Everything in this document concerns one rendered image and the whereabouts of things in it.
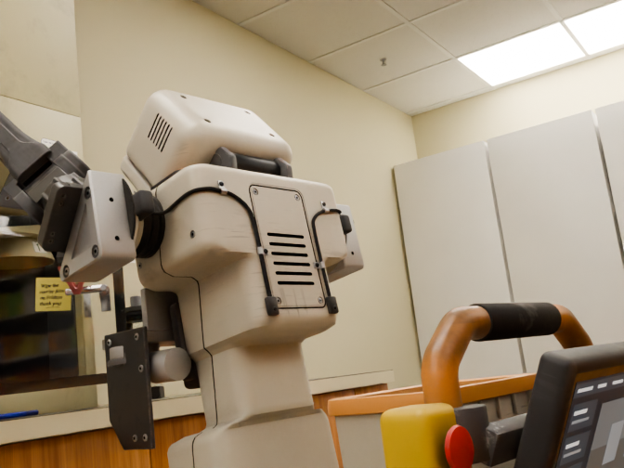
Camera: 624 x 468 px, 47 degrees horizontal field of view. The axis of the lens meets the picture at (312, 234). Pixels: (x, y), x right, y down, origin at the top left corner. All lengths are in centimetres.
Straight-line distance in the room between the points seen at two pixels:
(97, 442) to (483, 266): 308
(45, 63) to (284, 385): 131
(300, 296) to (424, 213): 355
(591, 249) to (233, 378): 334
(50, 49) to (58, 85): 10
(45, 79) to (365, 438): 151
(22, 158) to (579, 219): 345
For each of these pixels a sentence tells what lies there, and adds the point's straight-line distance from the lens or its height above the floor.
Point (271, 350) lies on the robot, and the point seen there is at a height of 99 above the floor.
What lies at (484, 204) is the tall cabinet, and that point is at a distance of 434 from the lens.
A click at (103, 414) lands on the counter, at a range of 155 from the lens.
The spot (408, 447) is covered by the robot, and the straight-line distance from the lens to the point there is 59.
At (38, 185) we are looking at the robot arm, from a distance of 102.
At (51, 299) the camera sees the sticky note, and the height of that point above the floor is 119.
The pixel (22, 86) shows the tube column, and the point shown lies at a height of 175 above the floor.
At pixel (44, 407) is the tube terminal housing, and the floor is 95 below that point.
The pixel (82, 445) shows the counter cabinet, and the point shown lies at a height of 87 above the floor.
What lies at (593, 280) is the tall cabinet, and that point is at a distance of 413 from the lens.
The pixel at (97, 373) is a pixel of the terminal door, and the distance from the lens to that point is 171.
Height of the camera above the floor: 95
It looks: 11 degrees up
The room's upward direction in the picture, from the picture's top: 7 degrees counter-clockwise
